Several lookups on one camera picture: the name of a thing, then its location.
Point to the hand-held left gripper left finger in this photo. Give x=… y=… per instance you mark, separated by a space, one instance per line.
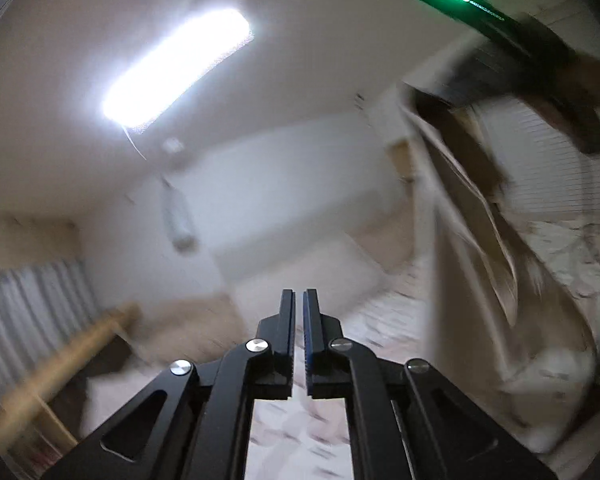
x=291 y=345

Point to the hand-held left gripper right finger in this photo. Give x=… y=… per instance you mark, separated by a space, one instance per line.
x=307 y=345

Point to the beige garment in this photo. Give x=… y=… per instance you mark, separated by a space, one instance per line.
x=470 y=300

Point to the fluffy beige pillow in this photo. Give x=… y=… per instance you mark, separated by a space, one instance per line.
x=300 y=270

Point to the printed white pink blanket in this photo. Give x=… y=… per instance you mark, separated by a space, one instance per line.
x=380 y=320

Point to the beige quilted comforter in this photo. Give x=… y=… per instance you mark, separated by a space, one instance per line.
x=190 y=320

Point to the white window blind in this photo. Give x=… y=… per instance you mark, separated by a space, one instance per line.
x=540 y=175

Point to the wooden desk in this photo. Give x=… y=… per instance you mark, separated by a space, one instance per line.
x=75 y=350

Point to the round ceiling detector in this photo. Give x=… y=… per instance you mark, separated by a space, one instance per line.
x=173 y=146

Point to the grey curtain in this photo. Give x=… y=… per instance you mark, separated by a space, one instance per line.
x=25 y=320

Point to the long ceiling light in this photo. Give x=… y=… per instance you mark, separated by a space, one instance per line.
x=177 y=67

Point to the white wall-hung device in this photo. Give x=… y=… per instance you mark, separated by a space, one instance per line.
x=177 y=220

